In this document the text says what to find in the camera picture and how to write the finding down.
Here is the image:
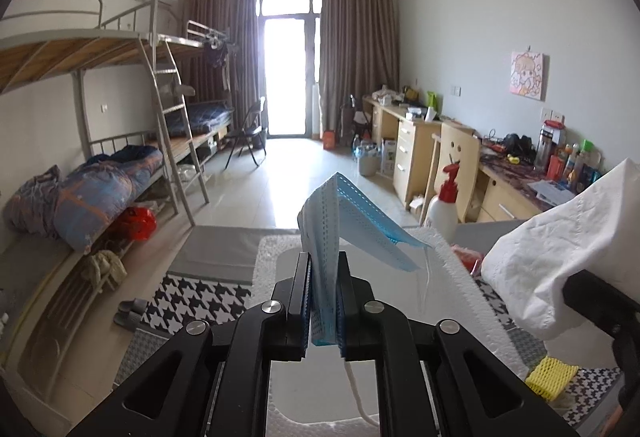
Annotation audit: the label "row of toiletry bottles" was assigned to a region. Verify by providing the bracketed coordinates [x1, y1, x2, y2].
[547, 140, 609, 194]

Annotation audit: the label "black folding chair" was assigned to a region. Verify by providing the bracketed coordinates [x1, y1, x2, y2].
[225, 97, 268, 168]

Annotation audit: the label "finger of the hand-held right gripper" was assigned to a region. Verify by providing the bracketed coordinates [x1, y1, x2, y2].
[562, 269, 640, 342]
[609, 332, 640, 420]

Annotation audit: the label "glass balcony door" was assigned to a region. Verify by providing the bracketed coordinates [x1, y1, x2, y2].
[256, 0, 323, 139]

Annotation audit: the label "blue face mask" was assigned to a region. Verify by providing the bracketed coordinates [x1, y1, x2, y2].
[297, 172, 435, 424]

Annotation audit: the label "houndstooth tablecloth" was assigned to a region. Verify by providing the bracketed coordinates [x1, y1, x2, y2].
[112, 217, 640, 437]

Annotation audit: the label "wooden chair with smiley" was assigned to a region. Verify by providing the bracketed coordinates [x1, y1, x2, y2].
[421, 122, 482, 225]

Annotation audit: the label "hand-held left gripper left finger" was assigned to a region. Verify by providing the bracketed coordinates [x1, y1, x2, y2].
[67, 252, 312, 437]

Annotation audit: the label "black headphones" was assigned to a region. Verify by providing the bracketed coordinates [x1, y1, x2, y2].
[501, 133, 537, 164]

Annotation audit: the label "white carton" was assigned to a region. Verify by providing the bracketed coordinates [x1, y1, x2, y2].
[381, 137, 402, 176]

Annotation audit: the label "white bucket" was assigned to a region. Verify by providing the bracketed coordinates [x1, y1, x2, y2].
[357, 142, 382, 176]

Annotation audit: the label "white papers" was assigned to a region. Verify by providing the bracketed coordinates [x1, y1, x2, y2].
[526, 178, 577, 206]

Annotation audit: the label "wooden desk with drawers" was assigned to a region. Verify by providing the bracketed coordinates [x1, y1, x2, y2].
[361, 94, 477, 207]

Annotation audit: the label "yellow foam net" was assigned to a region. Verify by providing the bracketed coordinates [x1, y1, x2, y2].
[525, 356, 581, 401]

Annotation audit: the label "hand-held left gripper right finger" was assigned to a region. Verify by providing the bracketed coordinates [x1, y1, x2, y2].
[337, 252, 571, 437]

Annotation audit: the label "red snack packet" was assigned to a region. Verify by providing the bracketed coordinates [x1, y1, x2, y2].
[450, 244, 486, 275]

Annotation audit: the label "white tissue paper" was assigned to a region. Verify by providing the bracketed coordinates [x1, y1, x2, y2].
[480, 157, 640, 343]

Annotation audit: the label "purple grey bedding bundle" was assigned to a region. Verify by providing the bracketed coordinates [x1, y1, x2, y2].
[4, 166, 65, 241]

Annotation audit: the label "large metal bunk bed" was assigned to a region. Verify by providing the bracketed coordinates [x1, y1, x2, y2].
[0, 0, 211, 398]

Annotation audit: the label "white pump bottle red top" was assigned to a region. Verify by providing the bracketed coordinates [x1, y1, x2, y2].
[424, 162, 463, 243]

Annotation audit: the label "white foam box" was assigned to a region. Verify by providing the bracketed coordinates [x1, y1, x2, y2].
[250, 227, 531, 437]

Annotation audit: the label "brown curtain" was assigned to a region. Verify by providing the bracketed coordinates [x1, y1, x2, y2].
[181, 0, 261, 138]
[320, 0, 402, 141]

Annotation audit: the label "pink cartoon wall picture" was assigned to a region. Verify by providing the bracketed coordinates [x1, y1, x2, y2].
[509, 50, 549, 102]

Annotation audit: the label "olive cloth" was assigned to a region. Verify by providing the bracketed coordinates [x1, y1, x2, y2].
[79, 249, 129, 294]

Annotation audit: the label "steel thermos bottle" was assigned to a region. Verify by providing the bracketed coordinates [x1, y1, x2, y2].
[536, 120, 565, 169]

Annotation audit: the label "red plastic bag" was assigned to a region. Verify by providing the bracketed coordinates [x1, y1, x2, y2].
[106, 207, 157, 241]

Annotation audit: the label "dark hanging clothes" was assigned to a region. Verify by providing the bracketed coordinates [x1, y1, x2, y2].
[201, 37, 237, 91]

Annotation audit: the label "blue plaid quilt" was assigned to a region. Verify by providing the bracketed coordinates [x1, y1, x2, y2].
[52, 144, 166, 254]

